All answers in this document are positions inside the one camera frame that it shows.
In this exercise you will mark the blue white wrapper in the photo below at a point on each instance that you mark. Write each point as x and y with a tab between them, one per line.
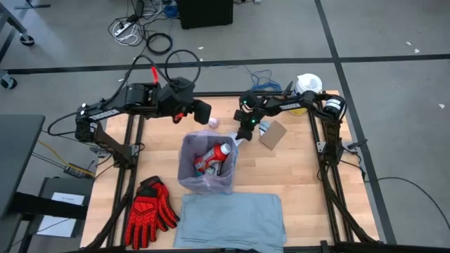
263	128

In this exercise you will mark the yellow canister with white lid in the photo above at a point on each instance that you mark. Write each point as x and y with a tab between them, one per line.
309	84

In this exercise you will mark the black desk crossbar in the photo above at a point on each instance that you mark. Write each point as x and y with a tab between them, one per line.
52	207

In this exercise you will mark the white printed paper sheet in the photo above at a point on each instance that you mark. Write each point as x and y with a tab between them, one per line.
56	226

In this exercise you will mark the grey cart leg with caster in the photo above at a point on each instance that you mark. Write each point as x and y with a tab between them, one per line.
27	40

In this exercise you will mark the white power strip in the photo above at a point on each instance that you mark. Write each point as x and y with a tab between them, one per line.
122	29

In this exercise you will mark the short black frame post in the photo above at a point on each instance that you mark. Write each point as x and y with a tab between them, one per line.
288	88

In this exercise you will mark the pink wrapper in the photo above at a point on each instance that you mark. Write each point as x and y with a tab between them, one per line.
213	122

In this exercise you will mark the grey box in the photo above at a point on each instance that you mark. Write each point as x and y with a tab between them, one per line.
70	186

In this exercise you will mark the red bottle with white cap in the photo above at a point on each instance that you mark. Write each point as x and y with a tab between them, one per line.
211	156

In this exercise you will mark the dark grey desk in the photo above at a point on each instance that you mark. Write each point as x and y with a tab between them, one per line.
17	158

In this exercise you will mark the brown cardboard piece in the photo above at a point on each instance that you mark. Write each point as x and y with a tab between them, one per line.
274	135

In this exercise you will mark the grey metal mount plate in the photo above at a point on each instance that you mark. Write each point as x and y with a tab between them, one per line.
321	147

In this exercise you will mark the black power adapter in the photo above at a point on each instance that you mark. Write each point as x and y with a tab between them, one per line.
140	7

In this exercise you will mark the green circuit board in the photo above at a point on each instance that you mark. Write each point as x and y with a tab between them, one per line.
78	171

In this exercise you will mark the black box on floor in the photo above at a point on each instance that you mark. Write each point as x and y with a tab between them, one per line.
205	14

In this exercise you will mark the red black work glove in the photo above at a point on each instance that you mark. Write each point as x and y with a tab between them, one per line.
163	204
140	221

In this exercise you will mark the grey-blue plastic trash bag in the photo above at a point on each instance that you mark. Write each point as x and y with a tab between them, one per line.
228	221

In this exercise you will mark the translucent purple trash bag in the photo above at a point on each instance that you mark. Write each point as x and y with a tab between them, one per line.
190	147

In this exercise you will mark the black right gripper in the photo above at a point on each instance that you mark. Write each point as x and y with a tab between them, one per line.
256	111

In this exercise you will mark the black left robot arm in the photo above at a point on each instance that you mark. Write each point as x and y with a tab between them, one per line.
105	114

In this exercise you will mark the black aluminium table frame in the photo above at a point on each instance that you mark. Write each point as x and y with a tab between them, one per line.
218	94

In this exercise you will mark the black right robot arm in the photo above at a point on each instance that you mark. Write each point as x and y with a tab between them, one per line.
292	105

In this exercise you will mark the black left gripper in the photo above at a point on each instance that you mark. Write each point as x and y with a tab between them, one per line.
177	96

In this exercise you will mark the black caster wheel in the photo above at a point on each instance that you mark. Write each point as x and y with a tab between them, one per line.
7	83

